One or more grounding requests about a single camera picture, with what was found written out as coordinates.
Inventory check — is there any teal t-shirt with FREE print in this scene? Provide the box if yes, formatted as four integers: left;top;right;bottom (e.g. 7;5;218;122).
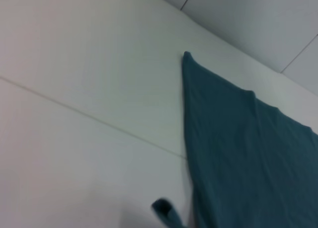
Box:
151;51;318;228

